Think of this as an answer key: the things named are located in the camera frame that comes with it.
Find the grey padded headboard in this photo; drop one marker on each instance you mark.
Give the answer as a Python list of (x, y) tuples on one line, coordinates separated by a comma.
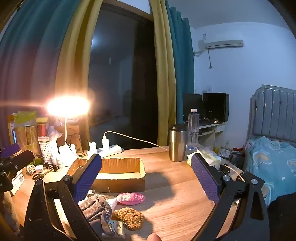
[(272, 111)]

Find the person's right hand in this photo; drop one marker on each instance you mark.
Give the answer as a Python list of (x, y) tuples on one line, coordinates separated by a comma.
[(153, 237)]

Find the clear water bottle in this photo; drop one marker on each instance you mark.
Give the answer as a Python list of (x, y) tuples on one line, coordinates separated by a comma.
[(193, 129)]

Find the small black device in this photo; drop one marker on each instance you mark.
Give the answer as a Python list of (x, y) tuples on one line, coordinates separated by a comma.
[(50, 166)]

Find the printed tissue pack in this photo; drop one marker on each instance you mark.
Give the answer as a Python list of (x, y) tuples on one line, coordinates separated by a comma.
[(117, 229)]

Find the steel tumbler with black lid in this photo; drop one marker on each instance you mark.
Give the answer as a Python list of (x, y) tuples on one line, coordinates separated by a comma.
[(177, 146)]

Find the narrow teal curtain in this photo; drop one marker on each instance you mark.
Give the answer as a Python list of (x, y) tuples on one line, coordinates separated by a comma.
[(183, 58)]

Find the white plastic basket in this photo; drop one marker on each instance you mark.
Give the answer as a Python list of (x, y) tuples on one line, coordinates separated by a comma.
[(48, 150)]

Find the brown paper bag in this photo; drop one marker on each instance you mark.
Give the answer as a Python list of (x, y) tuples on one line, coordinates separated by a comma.
[(74, 139)]

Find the dark window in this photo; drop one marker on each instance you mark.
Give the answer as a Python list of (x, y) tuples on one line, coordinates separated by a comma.
[(120, 69)]

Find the grey knit glove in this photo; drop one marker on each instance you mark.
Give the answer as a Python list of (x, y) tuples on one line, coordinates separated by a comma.
[(92, 208)]

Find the dark cloth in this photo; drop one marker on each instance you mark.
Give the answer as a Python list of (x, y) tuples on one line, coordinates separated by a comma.
[(284, 217)]

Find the white power strip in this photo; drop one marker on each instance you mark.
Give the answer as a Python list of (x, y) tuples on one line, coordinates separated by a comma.
[(113, 149)]

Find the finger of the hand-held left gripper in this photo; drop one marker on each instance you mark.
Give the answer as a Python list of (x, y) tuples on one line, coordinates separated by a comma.
[(10, 149), (22, 158)]

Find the white printed card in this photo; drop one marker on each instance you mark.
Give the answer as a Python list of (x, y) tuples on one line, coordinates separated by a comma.
[(18, 183)]

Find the white charger plug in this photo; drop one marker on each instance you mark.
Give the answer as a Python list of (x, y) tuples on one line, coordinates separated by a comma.
[(92, 147)]

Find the clear plastic bag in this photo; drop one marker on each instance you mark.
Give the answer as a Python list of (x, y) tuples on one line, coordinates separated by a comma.
[(55, 135)]

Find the white air conditioner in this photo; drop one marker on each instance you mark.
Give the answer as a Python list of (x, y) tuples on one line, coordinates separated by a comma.
[(224, 43)]

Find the wide teal curtain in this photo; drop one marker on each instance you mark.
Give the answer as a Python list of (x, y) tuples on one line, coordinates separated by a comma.
[(34, 58)]

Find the red jar with yellow lid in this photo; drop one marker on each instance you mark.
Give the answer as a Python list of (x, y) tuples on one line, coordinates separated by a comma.
[(42, 128)]

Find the white computer desk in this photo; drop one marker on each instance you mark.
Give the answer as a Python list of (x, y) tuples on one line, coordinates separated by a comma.
[(209, 134)]

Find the black computer tower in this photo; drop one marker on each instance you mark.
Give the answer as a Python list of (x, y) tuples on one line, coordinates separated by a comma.
[(216, 106)]

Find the yellow curtain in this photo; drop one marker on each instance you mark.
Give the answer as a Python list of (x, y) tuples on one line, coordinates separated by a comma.
[(74, 58), (163, 69)]

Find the white pill bottle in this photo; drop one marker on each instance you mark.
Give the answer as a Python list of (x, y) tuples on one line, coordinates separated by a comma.
[(54, 160), (60, 163)]

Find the blue printed blanket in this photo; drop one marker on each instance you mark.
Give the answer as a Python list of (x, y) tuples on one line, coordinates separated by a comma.
[(272, 162)]

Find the white cube adapter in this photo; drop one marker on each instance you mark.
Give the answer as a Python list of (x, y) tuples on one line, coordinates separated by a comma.
[(39, 168)]

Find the cardboard box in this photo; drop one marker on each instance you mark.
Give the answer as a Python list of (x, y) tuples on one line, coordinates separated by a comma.
[(120, 183)]

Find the pink cloth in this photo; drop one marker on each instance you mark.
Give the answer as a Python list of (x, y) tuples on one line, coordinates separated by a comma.
[(130, 198)]

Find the white desk lamp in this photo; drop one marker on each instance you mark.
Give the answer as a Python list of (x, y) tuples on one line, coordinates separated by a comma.
[(68, 153)]

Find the yellow tissue box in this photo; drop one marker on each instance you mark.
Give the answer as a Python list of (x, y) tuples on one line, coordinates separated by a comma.
[(212, 160)]

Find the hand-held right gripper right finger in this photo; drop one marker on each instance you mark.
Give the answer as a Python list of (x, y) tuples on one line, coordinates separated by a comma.
[(205, 180)]

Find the round printed white packet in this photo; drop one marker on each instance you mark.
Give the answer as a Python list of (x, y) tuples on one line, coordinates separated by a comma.
[(30, 169)]

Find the black computer monitor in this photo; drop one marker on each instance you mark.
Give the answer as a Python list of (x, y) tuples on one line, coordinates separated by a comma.
[(193, 106)]

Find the round printed canister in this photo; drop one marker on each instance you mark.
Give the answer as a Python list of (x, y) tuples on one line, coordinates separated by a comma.
[(27, 139)]

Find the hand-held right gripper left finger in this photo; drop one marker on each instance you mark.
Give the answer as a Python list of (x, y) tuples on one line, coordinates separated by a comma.
[(86, 178)]

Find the black scissors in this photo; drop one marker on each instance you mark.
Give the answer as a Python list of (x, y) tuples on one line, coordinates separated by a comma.
[(38, 176)]

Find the brown plush toy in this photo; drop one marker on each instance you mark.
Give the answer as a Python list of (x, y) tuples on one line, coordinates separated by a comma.
[(130, 217)]

